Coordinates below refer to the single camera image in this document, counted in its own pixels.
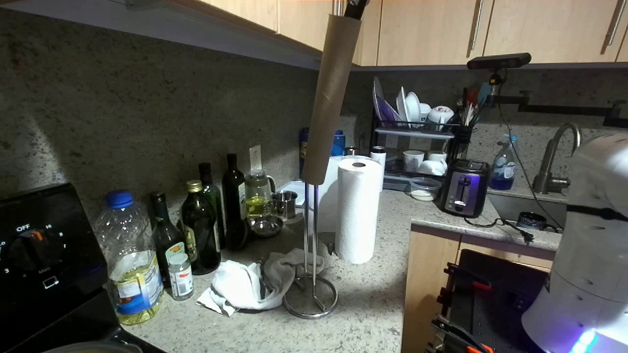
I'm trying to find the white ceramic bowl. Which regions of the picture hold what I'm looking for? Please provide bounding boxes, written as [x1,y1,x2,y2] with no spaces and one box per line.
[427,104,454,125]

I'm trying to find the dark bottle white label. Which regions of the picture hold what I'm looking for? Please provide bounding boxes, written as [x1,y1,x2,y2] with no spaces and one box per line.
[221,153,250,253]

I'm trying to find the black power cable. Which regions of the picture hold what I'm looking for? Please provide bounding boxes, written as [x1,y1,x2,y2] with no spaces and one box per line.
[462,214,535,245]

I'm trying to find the black orange clamp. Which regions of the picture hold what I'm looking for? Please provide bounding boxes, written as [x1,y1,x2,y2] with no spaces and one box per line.
[429,261,498,353]

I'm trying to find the blue lidded jar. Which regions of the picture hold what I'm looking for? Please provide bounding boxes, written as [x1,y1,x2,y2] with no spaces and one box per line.
[329,127,346,157]

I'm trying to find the white ceramic mug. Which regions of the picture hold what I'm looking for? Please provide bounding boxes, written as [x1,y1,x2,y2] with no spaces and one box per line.
[399,149,425,172]
[419,153,448,178]

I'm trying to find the metal paper towel holder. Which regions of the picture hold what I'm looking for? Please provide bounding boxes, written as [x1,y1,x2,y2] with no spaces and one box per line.
[282,178,341,321]

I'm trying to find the small spice jar white lid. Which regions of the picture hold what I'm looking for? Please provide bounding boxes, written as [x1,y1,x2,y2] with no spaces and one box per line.
[164,249,195,302]

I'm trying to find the black stereo camera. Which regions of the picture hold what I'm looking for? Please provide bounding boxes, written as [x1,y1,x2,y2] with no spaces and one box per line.
[464,53,533,72]

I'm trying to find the slim green glass bottle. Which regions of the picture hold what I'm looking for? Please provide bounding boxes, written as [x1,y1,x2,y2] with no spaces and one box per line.
[195,161,227,251]

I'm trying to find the white plate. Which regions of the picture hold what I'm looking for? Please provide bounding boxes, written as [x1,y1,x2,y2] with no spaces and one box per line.
[392,86,425,125]

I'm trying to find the small steel strainer bowl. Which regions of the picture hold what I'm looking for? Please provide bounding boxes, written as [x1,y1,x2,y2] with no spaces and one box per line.
[246,214,284,239]

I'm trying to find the steel kitchen faucet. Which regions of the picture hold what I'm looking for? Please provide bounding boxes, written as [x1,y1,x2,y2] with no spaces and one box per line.
[529,121,584,196]

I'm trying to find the black toaster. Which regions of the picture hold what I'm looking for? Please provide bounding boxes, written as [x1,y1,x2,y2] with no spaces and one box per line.
[435,157,492,219]

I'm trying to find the blue dish soap bottle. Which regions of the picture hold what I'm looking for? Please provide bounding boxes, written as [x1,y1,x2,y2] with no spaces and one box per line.
[488,133,517,192]

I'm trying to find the black utensil holder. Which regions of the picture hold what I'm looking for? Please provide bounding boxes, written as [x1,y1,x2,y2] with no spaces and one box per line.
[454,84,480,159]

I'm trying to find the wooden lower cabinet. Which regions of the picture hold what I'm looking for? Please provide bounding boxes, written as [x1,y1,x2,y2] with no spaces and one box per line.
[399,217,556,353]

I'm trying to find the black electric stove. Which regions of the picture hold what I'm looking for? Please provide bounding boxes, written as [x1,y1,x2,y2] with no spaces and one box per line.
[0,182,164,353]

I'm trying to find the blue canister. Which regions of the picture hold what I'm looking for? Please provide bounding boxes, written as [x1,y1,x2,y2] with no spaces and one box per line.
[297,125,309,182]

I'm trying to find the plastic oil bottle blue cap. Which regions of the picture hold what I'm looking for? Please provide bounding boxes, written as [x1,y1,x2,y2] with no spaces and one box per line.
[95,190,164,327]

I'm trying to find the wooden upper cabinets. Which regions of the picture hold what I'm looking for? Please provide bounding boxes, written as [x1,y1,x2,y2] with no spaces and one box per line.
[193,0,628,66]

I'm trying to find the black dish rack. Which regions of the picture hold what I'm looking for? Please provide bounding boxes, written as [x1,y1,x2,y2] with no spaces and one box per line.
[370,76,474,194]

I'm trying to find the olive oil bottle gold cap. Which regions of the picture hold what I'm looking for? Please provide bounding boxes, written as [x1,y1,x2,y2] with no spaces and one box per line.
[176,178,221,276]

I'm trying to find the glass cruet with yellow oil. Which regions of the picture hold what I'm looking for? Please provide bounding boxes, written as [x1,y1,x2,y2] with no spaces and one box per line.
[242,170,276,221]

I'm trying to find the white wall outlet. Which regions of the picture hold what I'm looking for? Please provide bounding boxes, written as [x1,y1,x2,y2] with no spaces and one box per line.
[246,143,264,178]

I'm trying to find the brown cardboard paper roll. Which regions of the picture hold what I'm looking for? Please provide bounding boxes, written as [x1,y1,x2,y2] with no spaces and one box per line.
[299,14,362,186]

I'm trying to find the small dark glass bottle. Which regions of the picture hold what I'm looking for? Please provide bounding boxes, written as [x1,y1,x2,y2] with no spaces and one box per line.
[148,192,187,290]

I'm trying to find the white paper towel roll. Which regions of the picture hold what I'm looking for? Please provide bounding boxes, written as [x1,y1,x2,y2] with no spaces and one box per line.
[315,153,384,266]

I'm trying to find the crumpled white cloth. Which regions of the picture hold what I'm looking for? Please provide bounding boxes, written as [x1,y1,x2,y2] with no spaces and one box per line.
[195,251,297,319]

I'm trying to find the white plastic bottle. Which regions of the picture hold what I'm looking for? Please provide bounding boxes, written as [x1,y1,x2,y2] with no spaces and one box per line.
[368,143,388,190]

